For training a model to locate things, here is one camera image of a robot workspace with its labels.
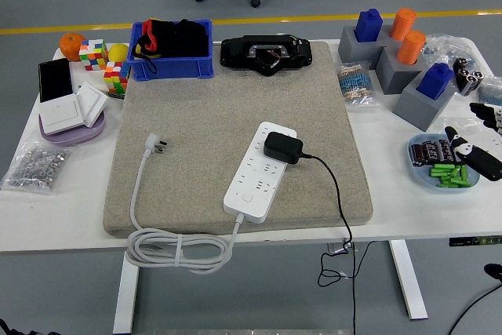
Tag blue bottle-shaped block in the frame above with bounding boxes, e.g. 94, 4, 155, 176
416, 62, 456, 100
355, 8, 384, 43

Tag orange fruit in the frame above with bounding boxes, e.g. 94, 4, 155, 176
59, 32, 87, 62

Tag orange cylinder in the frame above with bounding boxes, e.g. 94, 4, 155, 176
389, 7, 417, 42
396, 30, 427, 66

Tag tall grey holder block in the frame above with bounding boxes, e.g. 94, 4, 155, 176
392, 75, 458, 133

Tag bagged white socket panel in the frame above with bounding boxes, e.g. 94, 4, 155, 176
442, 117, 502, 155

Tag large white wall switch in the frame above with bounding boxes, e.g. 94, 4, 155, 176
38, 93, 85, 135

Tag blue plastic bin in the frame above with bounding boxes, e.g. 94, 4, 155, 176
126, 19, 216, 82

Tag black device housing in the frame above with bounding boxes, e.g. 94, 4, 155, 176
219, 35, 314, 78

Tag black hanging cable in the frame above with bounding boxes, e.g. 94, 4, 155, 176
351, 242, 357, 335

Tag white power cord with plug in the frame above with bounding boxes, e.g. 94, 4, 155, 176
124, 133, 248, 275

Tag bag of blue resistors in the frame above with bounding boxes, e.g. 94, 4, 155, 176
476, 75, 502, 115

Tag white table leg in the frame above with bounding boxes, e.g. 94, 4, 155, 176
387, 239, 429, 321
112, 252, 139, 334

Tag bundle of black capacitors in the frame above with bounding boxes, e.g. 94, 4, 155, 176
453, 56, 486, 97

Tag purple round tray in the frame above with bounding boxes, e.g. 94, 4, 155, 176
38, 109, 107, 147

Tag medium grey holder block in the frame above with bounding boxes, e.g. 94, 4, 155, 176
375, 46, 429, 96

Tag black cylindrical capacitor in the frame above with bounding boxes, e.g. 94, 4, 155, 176
409, 142, 427, 166
425, 140, 440, 166
438, 139, 454, 164

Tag black table control panel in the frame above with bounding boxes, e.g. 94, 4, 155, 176
449, 235, 502, 248

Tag light blue tray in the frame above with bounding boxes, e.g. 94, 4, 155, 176
406, 133, 482, 195

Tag black plug with cord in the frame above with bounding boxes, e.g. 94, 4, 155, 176
261, 130, 378, 289

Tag white power strip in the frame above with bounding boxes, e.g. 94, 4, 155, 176
223, 121, 297, 223

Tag pile of green tubes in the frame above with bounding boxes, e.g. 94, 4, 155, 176
429, 162, 471, 189

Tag grey-brown mat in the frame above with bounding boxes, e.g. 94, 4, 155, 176
103, 40, 374, 239

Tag yellow lemon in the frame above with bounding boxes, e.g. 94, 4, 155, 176
108, 42, 130, 64

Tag black red cloth straps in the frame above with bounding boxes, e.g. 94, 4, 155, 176
131, 16, 210, 75

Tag colourful puzzle cube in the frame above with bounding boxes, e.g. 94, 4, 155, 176
78, 38, 110, 72
103, 60, 132, 96

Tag low grey holder block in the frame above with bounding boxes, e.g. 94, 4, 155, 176
337, 24, 397, 64

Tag black smartphone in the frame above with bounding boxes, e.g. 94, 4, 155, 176
38, 57, 75, 104

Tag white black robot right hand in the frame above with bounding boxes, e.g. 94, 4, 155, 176
444, 102, 502, 182

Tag bag of metal nuts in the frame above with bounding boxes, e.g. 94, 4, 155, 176
0, 140, 74, 196

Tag small white wall switch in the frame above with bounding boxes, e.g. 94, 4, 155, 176
75, 82, 109, 128

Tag clear plastic bag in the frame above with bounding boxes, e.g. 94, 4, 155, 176
422, 32, 478, 71

